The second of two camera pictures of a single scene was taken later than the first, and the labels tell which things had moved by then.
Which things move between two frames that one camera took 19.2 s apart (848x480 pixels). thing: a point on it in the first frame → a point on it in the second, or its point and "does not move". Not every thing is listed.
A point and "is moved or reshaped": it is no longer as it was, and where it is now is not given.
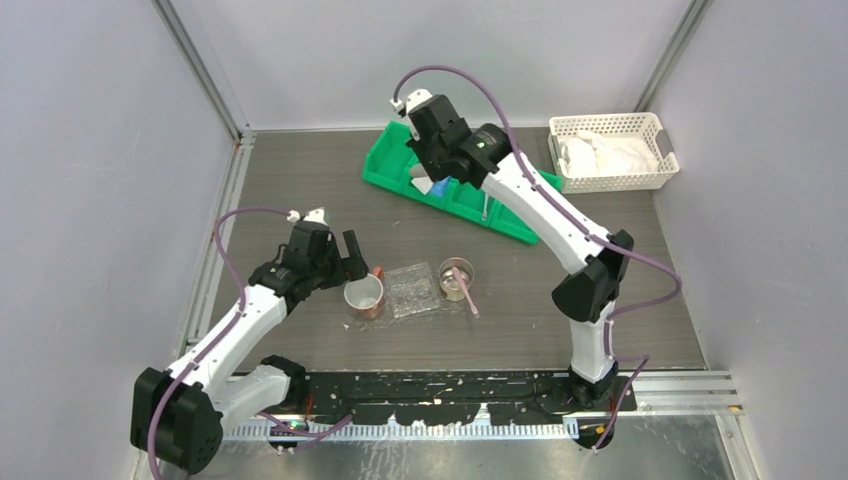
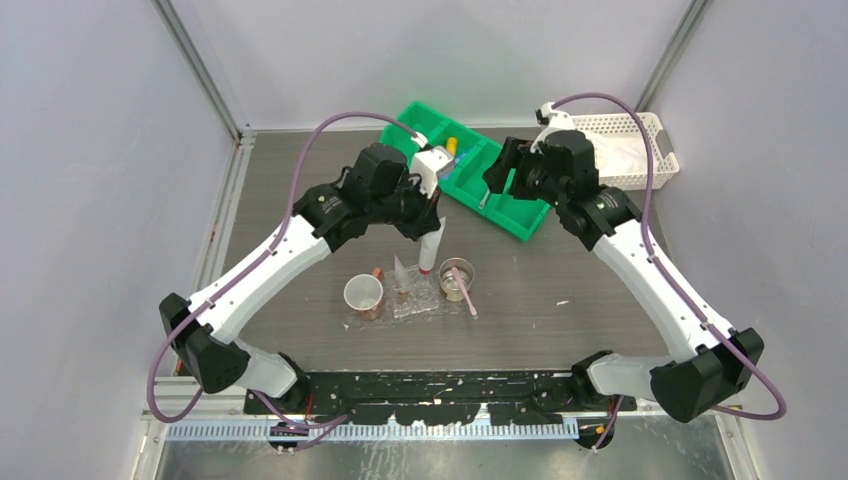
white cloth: (594, 153) does not move
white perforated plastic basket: (596, 152) does not move
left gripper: (348, 268) → (426, 218)
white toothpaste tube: (420, 179) is moved or reshaped
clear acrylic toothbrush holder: (411, 289) does not move
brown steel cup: (449, 283) does not move
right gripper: (416, 146) → (516, 154)
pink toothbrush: (468, 296) does not move
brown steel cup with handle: (366, 294) does not move
